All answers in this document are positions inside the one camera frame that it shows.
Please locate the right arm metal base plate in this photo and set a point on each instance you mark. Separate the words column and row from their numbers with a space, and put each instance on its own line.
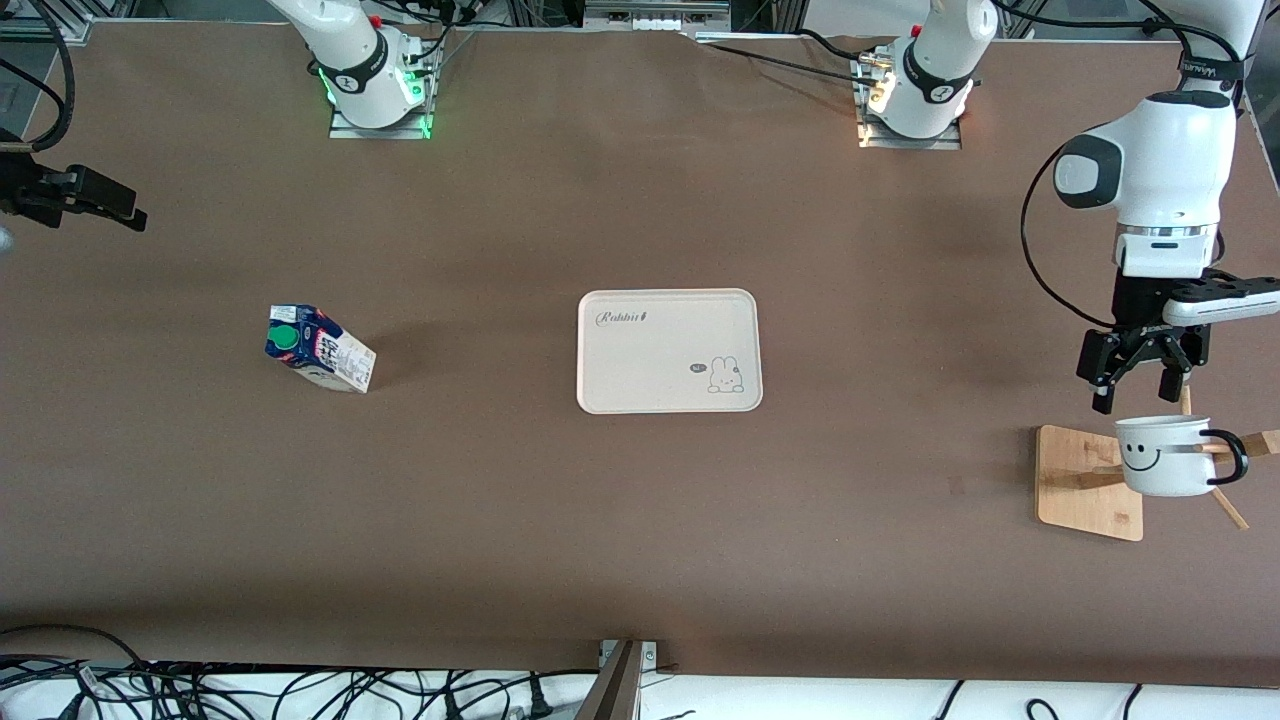
column 380, row 133

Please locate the aluminium frame profile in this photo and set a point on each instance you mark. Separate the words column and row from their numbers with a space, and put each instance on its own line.
column 70, row 30

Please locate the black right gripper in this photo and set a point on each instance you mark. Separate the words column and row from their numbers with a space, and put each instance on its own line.
column 28, row 188

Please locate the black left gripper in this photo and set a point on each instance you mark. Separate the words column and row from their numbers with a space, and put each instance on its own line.
column 1140, row 305

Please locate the wooden mug stand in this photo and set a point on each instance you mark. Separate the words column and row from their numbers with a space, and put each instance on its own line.
column 1085, row 500

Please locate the small metal corner bracket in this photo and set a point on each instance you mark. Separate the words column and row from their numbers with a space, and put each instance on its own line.
column 650, row 655

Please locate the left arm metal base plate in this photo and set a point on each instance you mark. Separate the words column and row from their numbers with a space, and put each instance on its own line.
column 910, row 143

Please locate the blue white milk carton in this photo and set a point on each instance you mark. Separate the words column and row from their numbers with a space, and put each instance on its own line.
column 335, row 360

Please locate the cream rabbit print tray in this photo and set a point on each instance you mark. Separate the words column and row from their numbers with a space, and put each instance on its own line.
column 650, row 360

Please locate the grey metal box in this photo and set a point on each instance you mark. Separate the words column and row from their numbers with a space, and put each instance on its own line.
column 655, row 15

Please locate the aluminium profile bar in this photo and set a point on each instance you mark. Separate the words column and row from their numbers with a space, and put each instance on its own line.
column 615, row 690

